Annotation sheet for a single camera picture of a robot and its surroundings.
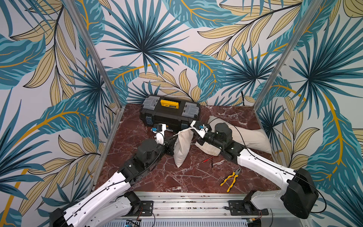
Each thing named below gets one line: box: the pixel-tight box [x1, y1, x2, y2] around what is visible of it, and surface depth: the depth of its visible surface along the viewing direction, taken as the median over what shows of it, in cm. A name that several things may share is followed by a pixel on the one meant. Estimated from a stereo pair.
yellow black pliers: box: [219, 167, 242, 193], surface depth 85 cm
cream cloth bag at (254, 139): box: [207, 115, 272, 154], surface depth 95 cm
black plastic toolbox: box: [139, 95, 201, 132], surface depth 96 cm
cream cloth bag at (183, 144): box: [172, 128, 195, 168], surface depth 79 cm
